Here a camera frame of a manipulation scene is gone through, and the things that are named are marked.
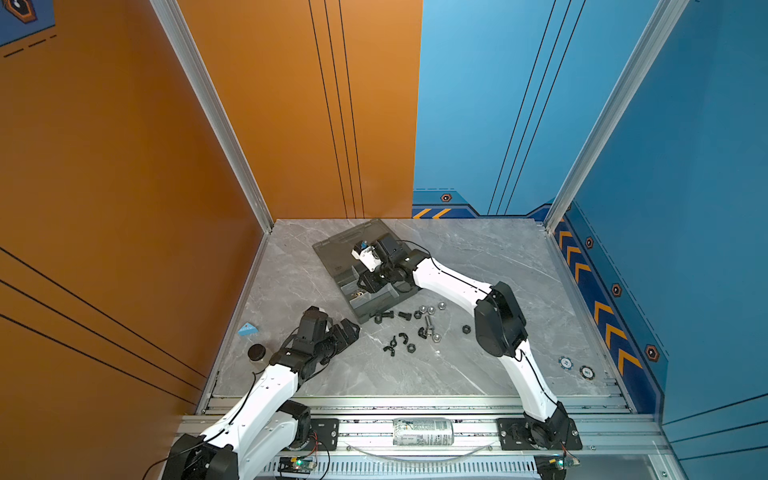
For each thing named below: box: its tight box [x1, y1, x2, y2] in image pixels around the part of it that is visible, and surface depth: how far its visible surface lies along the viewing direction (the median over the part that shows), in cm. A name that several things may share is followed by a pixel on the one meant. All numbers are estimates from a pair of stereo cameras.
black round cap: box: [247, 343, 266, 361], surface depth 79 cm
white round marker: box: [558, 356, 574, 370], surface depth 87 cm
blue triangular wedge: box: [237, 322, 259, 337], surface depth 93 cm
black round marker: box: [579, 365, 595, 380], surface depth 84 cm
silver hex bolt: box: [424, 315, 442, 343], surface depth 91 cm
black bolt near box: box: [374, 310, 394, 325], surface depth 96 cm
